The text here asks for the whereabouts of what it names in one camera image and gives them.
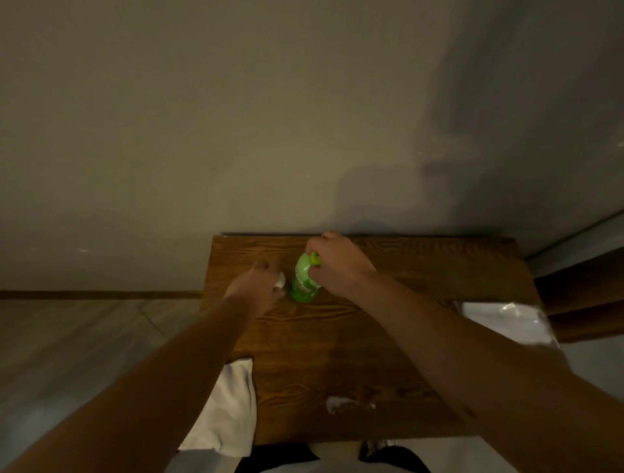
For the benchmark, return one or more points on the white cloth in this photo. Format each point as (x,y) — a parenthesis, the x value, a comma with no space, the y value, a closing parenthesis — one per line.
(224,414)

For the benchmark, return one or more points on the white-capped shaker jar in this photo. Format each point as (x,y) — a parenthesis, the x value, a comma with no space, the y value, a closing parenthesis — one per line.
(280,281)

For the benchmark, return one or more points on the person's left forearm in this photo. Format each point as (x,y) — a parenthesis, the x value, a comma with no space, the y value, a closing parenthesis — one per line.
(136,404)

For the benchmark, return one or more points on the white right shoe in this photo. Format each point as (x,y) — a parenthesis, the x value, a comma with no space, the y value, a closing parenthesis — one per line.
(378,446)

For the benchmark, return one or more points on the person's left hand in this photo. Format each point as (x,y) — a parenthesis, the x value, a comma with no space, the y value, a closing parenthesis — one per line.
(253,290)

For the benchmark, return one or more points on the white tissue pack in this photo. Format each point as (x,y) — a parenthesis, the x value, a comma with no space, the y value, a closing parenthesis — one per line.
(507,321)

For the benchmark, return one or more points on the white long panel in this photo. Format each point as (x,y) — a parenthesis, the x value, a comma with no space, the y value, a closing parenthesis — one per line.
(575,248)

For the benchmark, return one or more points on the black trousers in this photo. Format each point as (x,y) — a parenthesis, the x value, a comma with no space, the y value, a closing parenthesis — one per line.
(278,455)

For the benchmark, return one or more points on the person's right hand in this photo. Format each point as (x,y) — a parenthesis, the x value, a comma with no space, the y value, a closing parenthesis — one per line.
(343,265)

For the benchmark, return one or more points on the dark wooden frame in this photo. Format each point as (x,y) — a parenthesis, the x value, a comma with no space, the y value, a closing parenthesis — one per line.
(585,302)

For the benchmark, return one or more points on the green plastic bottle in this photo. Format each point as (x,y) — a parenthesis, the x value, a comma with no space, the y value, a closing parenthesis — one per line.
(303,285)

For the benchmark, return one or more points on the white shirt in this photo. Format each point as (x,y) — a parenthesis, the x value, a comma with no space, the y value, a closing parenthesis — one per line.
(341,468)

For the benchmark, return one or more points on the person's right forearm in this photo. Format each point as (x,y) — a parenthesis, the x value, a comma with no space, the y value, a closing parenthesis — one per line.
(487,385)

